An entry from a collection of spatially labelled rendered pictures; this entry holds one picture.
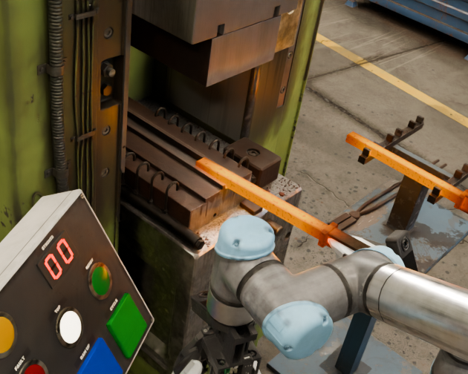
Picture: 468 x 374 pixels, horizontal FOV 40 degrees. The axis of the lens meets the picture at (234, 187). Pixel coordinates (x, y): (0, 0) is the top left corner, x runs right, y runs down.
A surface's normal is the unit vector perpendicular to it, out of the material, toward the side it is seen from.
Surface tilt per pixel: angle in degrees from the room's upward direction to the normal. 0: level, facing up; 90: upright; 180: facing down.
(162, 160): 0
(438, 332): 86
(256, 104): 90
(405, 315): 86
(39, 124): 90
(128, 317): 60
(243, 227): 0
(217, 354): 0
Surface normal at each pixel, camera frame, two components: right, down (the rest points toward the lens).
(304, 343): 0.52, 0.56
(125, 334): 0.89, -0.16
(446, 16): -0.70, 0.34
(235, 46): 0.75, 0.47
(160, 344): -0.33, -0.33
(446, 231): 0.14, -0.79
